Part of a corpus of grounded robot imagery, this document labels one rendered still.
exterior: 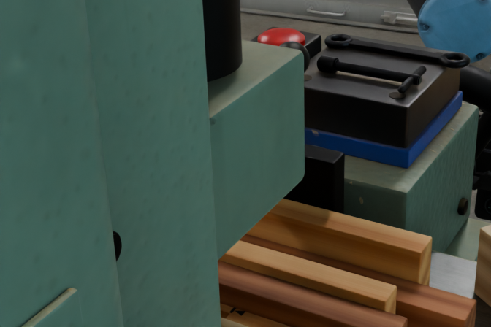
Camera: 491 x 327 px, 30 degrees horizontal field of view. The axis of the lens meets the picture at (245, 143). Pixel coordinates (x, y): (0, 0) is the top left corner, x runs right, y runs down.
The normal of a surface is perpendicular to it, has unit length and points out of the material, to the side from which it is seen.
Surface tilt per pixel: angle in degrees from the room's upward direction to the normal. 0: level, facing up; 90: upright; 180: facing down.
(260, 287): 0
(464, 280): 0
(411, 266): 90
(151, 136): 90
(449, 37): 92
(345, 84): 0
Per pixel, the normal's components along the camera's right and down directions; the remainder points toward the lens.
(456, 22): -0.19, 0.47
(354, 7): -0.44, 0.42
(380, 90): -0.04, -0.89
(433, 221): 0.86, 0.20
